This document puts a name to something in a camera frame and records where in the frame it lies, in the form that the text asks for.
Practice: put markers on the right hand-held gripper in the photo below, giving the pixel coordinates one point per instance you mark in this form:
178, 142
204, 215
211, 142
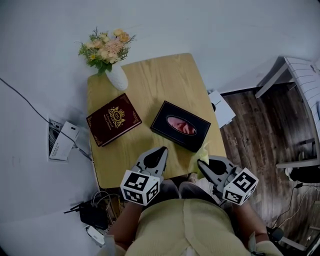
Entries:
241, 186

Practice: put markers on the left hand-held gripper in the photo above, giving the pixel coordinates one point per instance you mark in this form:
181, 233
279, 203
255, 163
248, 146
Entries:
138, 187

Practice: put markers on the pale yellow cloth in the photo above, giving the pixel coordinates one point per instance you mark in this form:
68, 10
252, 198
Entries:
203, 156

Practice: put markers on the black tissue box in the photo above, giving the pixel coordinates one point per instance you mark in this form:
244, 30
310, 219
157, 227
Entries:
162, 120

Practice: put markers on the person's right forearm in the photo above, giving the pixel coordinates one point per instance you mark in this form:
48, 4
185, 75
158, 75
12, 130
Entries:
250, 222

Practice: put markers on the person's left forearm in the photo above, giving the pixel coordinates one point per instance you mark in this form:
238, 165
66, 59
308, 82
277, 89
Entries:
125, 225

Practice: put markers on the white floor box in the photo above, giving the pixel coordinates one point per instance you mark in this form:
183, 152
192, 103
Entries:
222, 110

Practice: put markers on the white wiring box cover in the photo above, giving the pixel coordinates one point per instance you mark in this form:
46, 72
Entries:
63, 142

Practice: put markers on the person's legs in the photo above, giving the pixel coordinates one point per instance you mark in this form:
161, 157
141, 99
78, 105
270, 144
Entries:
192, 190

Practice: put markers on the maroon book with gold print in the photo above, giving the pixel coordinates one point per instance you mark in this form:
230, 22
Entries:
112, 120

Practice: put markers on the person's pale yellow top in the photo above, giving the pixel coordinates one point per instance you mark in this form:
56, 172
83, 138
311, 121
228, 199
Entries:
185, 230

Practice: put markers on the black router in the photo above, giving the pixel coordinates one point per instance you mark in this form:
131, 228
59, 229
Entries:
92, 217

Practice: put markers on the black bag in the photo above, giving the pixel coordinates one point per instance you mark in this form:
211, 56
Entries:
305, 175

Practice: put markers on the black device with grey tube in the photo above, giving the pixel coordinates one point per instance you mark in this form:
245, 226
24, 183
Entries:
277, 233

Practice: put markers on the white modem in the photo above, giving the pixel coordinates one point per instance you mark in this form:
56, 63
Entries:
96, 235

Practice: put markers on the white textured vase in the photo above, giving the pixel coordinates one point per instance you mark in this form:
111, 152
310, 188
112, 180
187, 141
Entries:
117, 77

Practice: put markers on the peach and yellow flower bouquet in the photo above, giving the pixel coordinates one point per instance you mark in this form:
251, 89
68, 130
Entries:
107, 50

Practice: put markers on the white desk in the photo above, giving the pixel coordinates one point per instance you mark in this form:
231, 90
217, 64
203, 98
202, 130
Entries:
302, 75

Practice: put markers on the open wall wiring box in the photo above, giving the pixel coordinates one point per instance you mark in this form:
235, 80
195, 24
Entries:
52, 140

